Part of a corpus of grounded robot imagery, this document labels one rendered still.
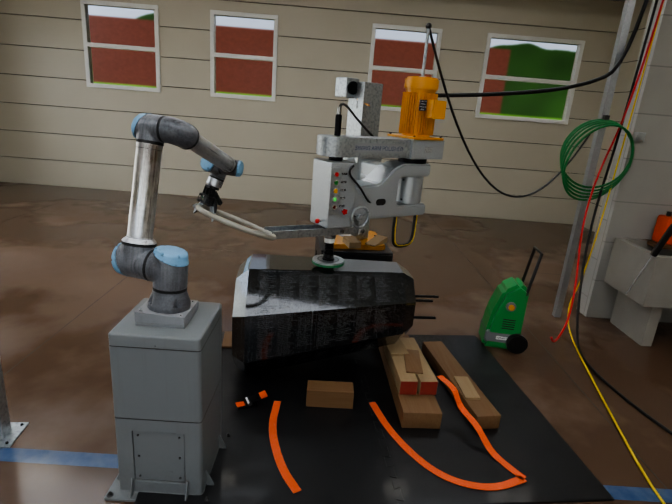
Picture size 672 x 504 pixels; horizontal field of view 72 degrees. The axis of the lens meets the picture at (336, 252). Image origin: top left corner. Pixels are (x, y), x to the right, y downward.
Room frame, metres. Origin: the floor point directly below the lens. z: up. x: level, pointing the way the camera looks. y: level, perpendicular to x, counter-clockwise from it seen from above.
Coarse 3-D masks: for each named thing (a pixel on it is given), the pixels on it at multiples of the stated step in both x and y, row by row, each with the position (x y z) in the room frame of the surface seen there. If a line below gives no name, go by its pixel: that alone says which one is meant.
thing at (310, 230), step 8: (312, 224) 2.96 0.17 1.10; (272, 232) 2.68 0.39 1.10; (280, 232) 2.70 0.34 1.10; (288, 232) 2.74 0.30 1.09; (296, 232) 2.77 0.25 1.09; (304, 232) 2.80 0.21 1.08; (312, 232) 2.83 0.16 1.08; (320, 232) 2.87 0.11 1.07; (328, 232) 2.90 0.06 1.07; (336, 232) 2.94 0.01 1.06; (344, 232) 2.98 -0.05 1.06; (352, 232) 3.01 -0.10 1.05
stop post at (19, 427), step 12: (0, 360) 2.12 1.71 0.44; (0, 372) 2.10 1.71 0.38; (0, 384) 2.09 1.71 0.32; (0, 396) 2.07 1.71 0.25; (0, 408) 2.06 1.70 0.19; (0, 420) 2.04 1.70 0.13; (0, 432) 2.04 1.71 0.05; (12, 432) 2.10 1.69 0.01; (0, 444) 2.00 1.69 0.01; (12, 444) 2.02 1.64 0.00
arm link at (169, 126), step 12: (168, 120) 2.06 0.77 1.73; (180, 120) 2.10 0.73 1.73; (168, 132) 2.04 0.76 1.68; (180, 132) 2.06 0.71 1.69; (192, 132) 2.10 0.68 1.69; (180, 144) 2.08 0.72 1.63; (192, 144) 2.11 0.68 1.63; (204, 144) 2.22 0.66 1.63; (204, 156) 2.28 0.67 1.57; (216, 156) 2.34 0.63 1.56; (228, 156) 2.48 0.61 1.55; (228, 168) 2.49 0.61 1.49; (240, 168) 2.57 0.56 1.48
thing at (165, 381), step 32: (128, 320) 1.89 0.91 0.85; (192, 320) 1.94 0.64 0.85; (128, 352) 1.76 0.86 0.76; (160, 352) 1.77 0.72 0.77; (192, 352) 1.77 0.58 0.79; (128, 384) 1.76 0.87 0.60; (160, 384) 1.77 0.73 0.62; (192, 384) 1.77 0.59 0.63; (128, 416) 1.76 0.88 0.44; (160, 416) 1.77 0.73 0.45; (192, 416) 1.77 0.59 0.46; (128, 448) 1.76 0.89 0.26; (160, 448) 1.77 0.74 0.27; (192, 448) 1.77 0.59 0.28; (128, 480) 1.76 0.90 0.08; (160, 480) 1.77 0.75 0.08; (192, 480) 1.77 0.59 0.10
